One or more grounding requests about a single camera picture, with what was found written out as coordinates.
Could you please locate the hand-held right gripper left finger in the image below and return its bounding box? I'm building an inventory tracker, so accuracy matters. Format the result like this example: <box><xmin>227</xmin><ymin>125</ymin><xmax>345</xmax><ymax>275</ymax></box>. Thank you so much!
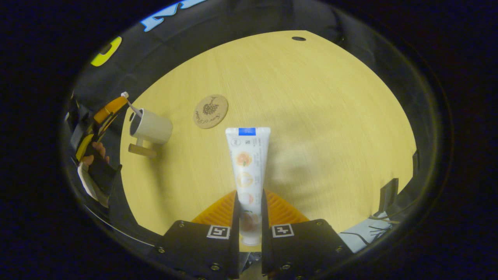
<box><xmin>156</xmin><ymin>190</ymin><xmax>240</xmax><ymax>279</ymax></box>

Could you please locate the light wooden desktop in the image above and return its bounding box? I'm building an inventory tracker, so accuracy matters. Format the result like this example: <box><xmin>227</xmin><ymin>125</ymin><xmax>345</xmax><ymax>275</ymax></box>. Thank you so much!
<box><xmin>120</xmin><ymin>30</ymin><xmax>417</xmax><ymax>253</ymax></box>

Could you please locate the black backdrop cloth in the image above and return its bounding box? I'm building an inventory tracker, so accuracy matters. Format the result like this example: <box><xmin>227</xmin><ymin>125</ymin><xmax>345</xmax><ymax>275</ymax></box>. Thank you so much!
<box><xmin>62</xmin><ymin>0</ymin><xmax>432</xmax><ymax>234</ymax></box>

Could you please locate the white toothpaste tube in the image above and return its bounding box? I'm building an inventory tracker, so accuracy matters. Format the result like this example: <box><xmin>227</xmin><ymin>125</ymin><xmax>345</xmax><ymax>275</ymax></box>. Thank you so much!
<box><xmin>226</xmin><ymin>127</ymin><xmax>271</xmax><ymax>246</ymax></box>

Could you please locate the round wooden coaster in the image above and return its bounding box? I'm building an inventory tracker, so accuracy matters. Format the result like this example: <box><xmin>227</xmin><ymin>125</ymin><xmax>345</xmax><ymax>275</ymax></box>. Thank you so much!
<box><xmin>193</xmin><ymin>94</ymin><xmax>229</xmax><ymax>129</ymax></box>

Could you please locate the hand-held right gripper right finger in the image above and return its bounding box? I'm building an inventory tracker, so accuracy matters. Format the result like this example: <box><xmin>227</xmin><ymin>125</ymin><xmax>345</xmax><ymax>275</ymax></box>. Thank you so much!
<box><xmin>261</xmin><ymin>189</ymin><xmax>353</xmax><ymax>279</ymax></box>

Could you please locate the white cup with wooden handle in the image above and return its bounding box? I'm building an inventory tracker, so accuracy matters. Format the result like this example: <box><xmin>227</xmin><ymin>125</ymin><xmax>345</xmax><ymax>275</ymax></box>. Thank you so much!
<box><xmin>128</xmin><ymin>108</ymin><xmax>173</xmax><ymax>158</ymax></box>

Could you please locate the white toothbrush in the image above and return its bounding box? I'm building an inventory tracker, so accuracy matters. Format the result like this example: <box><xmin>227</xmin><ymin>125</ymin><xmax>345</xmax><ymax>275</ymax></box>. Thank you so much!
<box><xmin>121</xmin><ymin>92</ymin><xmax>143</xmax><ymax>117</ymax></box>

